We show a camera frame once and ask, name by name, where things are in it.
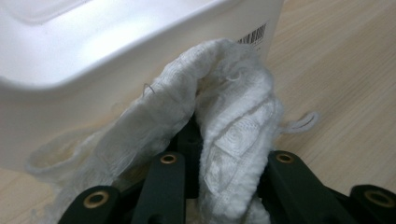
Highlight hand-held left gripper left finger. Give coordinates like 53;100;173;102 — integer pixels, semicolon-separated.
173;114;204;200

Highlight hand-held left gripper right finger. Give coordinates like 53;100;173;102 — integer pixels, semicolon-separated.
257;164;273;201

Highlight white textured cloth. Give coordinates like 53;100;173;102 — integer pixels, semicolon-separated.
26;37;321;224

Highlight white plastic bin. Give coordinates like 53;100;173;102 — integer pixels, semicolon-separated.
0;0;285;174

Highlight barcode sticker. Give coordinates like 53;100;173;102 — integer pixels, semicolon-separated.
234;21;269;52

